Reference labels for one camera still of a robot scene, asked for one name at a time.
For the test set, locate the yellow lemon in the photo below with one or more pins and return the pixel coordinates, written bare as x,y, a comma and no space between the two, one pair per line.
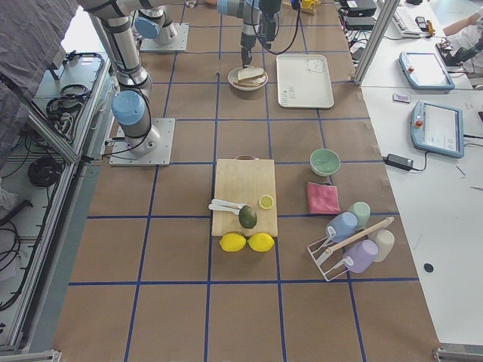
232,242
261,242

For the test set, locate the white wire cup rack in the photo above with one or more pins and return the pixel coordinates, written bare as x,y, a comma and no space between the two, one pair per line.
328,256

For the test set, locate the near teach pendant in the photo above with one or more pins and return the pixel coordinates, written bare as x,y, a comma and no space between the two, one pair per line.
438,129

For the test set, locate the teach pendant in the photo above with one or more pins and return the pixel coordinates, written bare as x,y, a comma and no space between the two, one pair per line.
438,129
425,71

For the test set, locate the green bowl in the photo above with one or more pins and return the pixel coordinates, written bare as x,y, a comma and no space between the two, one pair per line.
324,162

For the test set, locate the aluminium frame post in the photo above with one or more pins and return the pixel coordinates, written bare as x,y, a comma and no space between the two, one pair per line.
381,25

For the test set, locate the white bread slice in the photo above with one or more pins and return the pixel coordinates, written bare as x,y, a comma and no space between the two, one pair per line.
250,72

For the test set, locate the blue cup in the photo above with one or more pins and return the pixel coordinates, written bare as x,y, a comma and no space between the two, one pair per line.
341,227

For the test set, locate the cream cup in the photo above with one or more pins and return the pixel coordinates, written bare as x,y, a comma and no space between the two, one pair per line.
384,240

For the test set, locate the lemon slice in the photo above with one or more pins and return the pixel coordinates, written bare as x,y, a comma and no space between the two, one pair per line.
266,202

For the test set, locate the black power adapter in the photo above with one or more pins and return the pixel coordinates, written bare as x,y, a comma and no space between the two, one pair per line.
399,162

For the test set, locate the green cup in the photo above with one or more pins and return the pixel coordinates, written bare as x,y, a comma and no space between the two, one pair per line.
362,212

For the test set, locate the right yellow lemon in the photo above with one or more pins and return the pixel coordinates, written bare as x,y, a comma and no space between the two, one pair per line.
261,242

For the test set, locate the purple cup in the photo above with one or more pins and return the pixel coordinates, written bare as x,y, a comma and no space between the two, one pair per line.
360,255

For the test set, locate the bread slice on plate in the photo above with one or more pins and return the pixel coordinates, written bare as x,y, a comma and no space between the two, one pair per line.
251,82

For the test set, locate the cream bear tray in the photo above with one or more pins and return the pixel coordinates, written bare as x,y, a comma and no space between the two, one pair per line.
303,81

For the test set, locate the wooden cutting board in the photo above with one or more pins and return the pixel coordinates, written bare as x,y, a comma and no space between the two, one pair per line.
244,182

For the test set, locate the pink cloth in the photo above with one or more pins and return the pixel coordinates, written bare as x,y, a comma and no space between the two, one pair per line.
322,199

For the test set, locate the left yellow lemon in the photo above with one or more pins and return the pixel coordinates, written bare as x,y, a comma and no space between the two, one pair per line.
232,242

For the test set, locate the cream round plate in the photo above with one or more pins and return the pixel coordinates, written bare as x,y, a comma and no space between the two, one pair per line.
232,76

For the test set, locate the far teach pendant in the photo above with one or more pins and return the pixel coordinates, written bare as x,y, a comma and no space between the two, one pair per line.
425,71

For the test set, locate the green avocado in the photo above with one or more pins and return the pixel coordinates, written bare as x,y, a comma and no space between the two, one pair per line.
247,217

